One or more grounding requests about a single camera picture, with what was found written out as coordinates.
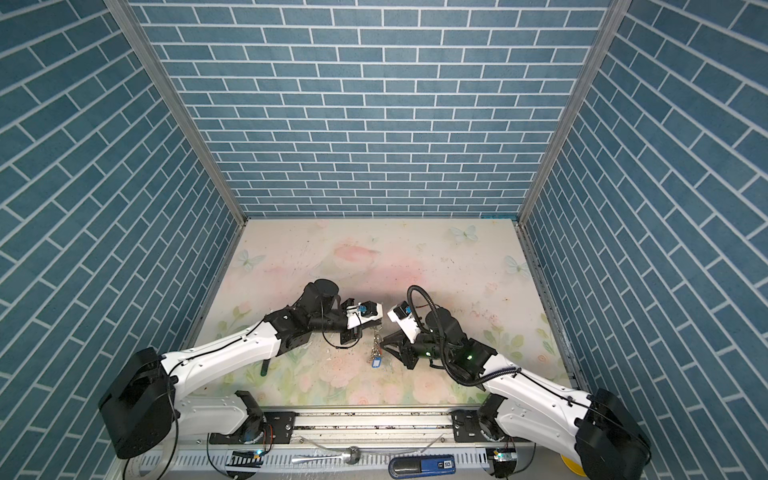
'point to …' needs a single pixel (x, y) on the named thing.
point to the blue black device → (401, 467)
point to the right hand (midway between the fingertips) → (380, 341)
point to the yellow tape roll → (573, 466)
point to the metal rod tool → (352, 454)
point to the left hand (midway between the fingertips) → (378, 320)
